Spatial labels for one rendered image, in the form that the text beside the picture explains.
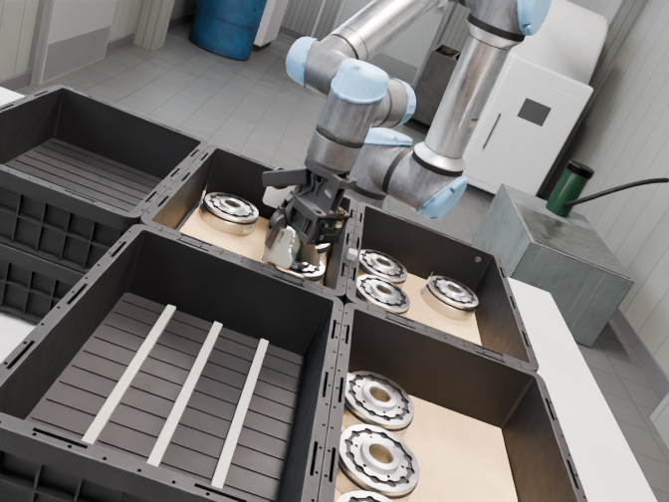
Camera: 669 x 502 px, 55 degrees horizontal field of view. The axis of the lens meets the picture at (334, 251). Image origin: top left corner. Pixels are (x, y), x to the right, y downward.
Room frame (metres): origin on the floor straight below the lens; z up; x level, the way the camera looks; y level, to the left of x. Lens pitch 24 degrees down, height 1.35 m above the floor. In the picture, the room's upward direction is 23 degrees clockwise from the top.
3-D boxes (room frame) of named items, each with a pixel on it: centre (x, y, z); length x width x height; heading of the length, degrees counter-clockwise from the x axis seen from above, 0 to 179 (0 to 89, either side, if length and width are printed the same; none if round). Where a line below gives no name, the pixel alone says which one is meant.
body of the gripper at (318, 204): (0.94, 0.05, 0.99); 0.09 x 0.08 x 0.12; 51
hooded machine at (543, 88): (5.35, -0.93, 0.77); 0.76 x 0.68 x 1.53; 7
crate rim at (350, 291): (1.00, -0.17, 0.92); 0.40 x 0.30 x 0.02; 5
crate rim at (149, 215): (0.98, 0.13, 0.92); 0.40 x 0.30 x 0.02; 5
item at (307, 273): (0.98, 0.05, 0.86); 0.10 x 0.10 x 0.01
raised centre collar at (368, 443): (0.60, -0.14, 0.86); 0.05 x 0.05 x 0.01
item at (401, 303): (1.00, -0.10, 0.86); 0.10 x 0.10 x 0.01
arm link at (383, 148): (1.43, -0.01, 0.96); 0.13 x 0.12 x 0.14; 66
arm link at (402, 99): (1.04, 0.04, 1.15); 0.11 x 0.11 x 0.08; 66
